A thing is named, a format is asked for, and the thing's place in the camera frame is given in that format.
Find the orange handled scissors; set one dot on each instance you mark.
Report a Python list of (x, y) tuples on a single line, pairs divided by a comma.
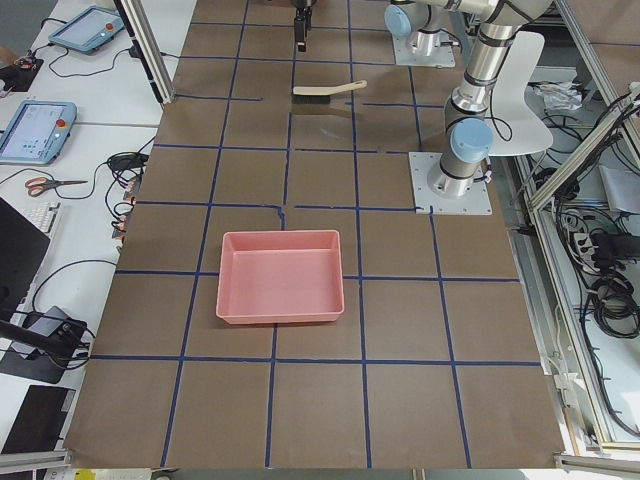
[(39, 185)]

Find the aluminium frame post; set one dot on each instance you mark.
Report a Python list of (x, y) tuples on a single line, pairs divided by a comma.
[(143, 40)]

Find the upper blue teach pendant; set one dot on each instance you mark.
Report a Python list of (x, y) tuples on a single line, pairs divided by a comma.
[(89, 30)]

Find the black camera stand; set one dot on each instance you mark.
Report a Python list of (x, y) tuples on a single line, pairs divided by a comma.
[(46, 346)]

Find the black laptop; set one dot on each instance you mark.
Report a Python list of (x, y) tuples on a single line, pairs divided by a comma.
[(23, 248)]

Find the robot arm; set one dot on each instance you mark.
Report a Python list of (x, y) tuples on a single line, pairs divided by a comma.
[(469, 138)]

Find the beige hand brush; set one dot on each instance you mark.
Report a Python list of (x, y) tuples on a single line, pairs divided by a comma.
[(322, 94)]

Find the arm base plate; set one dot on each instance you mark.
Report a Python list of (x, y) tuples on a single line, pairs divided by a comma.
[(427, 50), (436, 193)]

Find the blue teach pendant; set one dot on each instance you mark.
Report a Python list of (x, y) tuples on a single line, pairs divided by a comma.
[(89, 30), (37, 132)]

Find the white keyboard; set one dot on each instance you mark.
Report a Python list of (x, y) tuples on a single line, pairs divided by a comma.
[(42, 215)]

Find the white chair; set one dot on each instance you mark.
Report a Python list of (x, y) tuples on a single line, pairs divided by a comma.
[(516, 128)]

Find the lower blue teach pendant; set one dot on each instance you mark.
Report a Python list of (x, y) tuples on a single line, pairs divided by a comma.
[(37, 132)]

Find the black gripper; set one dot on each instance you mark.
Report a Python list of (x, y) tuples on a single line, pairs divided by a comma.
[(302, 7)]

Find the pink plastic bin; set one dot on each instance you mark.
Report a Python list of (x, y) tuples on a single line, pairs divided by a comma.
[(270, 277)]

